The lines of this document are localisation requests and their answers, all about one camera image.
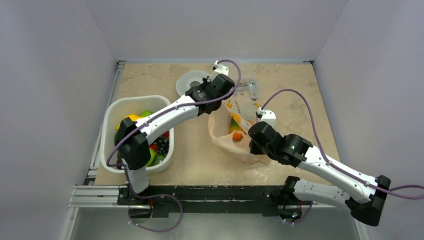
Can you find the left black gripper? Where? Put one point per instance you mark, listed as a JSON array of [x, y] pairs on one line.
[[205, 83]]

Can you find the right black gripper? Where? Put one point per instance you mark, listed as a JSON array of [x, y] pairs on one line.
[[255, 147]]

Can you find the red orange fake fruit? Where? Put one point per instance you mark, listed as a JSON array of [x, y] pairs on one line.
[[236, 136]]

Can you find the green orange mango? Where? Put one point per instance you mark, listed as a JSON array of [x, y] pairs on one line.
[[234, 126]]

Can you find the orange printed plastic bag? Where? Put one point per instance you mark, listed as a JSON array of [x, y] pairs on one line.
[[243, 110]]

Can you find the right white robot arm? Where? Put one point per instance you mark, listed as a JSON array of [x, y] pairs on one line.
[[363, 195]]

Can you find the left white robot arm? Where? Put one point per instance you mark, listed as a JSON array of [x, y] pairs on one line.
[[134, 137]]

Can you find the clear screw organizer box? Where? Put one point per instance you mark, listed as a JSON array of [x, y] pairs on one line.
[[249, 86]]

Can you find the grey filament spool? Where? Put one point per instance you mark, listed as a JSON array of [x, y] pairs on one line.
[[189, 79]]

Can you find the small green lime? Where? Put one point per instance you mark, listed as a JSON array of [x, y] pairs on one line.
[[146, 113]]

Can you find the dark grape bunch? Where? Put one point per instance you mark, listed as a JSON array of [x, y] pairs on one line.
[[162, 145]]

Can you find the yellow banana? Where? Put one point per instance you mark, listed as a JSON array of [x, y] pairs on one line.
[[132, 117]]

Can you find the large green apple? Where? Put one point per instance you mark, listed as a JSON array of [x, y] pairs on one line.
[[151, 158]]

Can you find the white plastic basket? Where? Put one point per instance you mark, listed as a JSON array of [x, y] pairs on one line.
[[117, 112]]

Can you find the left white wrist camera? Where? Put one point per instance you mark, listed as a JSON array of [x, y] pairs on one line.
[[219, 68]]

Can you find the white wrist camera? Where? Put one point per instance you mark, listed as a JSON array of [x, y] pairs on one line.
[[266, 115], [219, 68]]

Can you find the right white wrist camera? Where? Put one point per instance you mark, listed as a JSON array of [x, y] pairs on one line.
[[266, 115]]

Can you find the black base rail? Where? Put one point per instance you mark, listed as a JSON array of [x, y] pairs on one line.
[[267, 200]]

